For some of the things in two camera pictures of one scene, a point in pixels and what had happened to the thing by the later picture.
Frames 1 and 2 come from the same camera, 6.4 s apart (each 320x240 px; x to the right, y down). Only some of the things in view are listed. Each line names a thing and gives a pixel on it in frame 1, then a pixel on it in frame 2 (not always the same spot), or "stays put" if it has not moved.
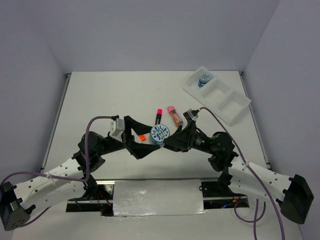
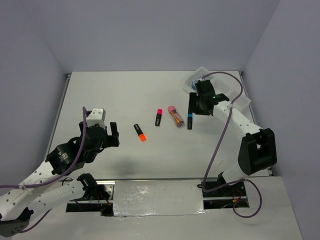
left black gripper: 139,150 to 113,140
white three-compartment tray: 224,102 stays put
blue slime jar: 204,78 stays put
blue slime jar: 159,134 to 193,85
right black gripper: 182,140 to 193,97
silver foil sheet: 157,198 stays put
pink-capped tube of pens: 177,118 stays put
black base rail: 101,198 stays put
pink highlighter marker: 159,112 stays put
